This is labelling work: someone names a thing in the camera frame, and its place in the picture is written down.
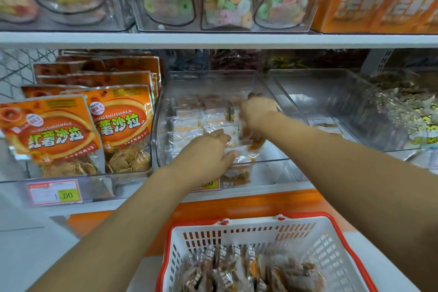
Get person's right hand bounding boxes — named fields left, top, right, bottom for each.
left=240, top=95, right=282, bottom=140

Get person's left hand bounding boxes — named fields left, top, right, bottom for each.
left=167, top=128, right=238, bottom=190

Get white snack shelf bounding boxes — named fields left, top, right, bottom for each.
left=0, top=0, right=438, bottom=219

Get white red-rimmed shopping basket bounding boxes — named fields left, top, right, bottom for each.
left=155, top=212, right=379, bottom=292

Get pile of small brown snacks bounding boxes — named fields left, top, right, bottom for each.
left=179, top=244, right=328, bottom=292

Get stack of orange packets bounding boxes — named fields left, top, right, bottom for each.
left=0, top=49, right=164, bottom=180

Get person's right forearm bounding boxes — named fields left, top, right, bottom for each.
left=256, top=112, right=438, bottom=292

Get person's left forearm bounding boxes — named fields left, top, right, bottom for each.
left=27, top=168, right=203, bottom=292

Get small yellow wrapped snack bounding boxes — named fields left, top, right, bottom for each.
left=308, top=119, right=339, bottom=132

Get orange shelf base panel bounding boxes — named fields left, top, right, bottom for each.
left=65, top=188, right=357, bottom=256

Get orange label snack bag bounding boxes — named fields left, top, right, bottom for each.
left=313, top=0, right=384, bottom=34
left=373, top=0, right=438, bottom=32

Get yellow hamster snack packets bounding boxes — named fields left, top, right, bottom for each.
left=370, top=73, right=438, bottom=146

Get white yellow price tag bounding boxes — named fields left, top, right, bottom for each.
left=195, top=177, right=221, bottom=192
left=26, top=177, right=84, bottom=207

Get white wire mesh panel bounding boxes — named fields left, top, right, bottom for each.
left=0, top=47, right=59, bottom=101

